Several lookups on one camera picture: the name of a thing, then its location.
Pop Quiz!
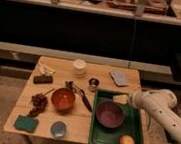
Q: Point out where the orange bowl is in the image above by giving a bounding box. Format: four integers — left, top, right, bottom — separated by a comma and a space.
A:
51, 88, 75, 112

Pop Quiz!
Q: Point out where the white paper cup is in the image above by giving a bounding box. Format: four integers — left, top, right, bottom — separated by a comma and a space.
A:
73, 59, 86, 76

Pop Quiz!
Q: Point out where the small dark metal clip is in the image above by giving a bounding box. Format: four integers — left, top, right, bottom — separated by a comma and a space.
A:
65, 81, 77, 93

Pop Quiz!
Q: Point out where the grey towel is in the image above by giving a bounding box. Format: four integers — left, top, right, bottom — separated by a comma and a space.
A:
110, 70, 128, 87

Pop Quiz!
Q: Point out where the yellow sponge in tray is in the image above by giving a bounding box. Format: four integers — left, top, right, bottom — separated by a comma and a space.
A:
112, 94, 128, 104

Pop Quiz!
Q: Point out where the white crumpled wrapper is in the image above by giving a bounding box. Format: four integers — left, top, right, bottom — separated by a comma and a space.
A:
38, 62, 56, 76

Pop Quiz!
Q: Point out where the bunch of dark grapes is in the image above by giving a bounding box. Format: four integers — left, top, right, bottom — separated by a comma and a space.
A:
27, 93, 48, 118

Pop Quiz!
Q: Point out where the black handled utensil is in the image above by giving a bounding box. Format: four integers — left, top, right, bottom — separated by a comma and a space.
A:
79, 89, 92, 112

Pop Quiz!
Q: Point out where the green plastic tray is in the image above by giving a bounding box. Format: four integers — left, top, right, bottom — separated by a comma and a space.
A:
88, 89, 144, 144

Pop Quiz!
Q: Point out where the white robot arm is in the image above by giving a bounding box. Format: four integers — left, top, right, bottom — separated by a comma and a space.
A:
127, 89, 181, 144

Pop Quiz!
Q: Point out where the green sponge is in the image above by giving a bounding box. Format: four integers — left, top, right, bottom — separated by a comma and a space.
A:
14, 115, 39, 133

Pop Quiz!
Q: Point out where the purple bowl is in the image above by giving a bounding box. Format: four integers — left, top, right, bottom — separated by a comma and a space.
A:
95, 101, 124, 129

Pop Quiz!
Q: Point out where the red yellow apple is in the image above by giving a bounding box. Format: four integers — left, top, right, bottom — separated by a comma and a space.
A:
119, 135, 135, 144

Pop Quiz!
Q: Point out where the small metal cup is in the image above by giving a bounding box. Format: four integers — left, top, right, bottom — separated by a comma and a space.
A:
89, 78, 100, 89

